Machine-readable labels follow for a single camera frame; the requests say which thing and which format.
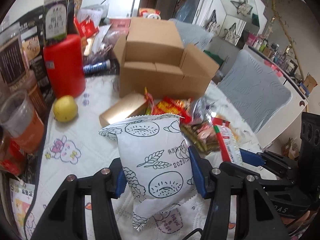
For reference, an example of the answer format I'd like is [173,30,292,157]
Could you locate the red white snack stick packet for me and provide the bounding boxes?
[212,117,243,166]

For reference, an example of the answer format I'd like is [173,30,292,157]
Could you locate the brown green snack packet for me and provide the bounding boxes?
[180,122,220,155]

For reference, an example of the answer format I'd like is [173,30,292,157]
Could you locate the silver purple snack bag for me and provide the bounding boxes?
[189,96,217,126]

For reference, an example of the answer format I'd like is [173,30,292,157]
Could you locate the white bread snack bag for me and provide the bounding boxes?
[99,114,196,231]

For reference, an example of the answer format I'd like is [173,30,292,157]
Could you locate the red yellow snack bag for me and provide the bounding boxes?
[144,88,192,124]

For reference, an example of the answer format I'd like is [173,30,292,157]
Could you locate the gold rectangular snack box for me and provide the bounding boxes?
[99,93,148,127]

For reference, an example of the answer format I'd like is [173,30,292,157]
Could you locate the white quilted tablecloth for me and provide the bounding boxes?
[23,76,266,240]

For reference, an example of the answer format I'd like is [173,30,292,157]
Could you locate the near grey chair cover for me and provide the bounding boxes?
[216,49,293,133]

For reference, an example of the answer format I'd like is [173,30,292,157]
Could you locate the grey chair cover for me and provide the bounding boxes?
[169,18,214,50]
[216,49,293,133]

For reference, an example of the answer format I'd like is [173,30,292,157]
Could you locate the yellow pear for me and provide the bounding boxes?
[53,95,78,122]

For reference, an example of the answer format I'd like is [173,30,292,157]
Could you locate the clear plastic cup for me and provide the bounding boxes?
[1,90,34,138]

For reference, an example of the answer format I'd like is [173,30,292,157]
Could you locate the brown cardboard box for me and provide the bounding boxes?
[113,17,219,99]

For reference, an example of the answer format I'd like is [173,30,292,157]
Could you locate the far grey chair cover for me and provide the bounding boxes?
[169,18,214,50]

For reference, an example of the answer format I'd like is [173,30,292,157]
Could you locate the blue white tube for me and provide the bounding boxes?
[83,60,111,75]

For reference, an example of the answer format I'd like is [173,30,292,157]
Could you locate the red cylindrical canister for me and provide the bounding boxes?
[43,34,86,99]

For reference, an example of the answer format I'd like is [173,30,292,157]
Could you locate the pink paper cup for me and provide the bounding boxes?
[109,17,131,29]

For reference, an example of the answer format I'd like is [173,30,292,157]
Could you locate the red foil packet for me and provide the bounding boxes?
[74,16,99,38]

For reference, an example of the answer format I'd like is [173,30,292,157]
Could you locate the black coffee bag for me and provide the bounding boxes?
[15,6,54,102]

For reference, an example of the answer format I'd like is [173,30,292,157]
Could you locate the purple label jar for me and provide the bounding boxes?
[43,0,69,46]

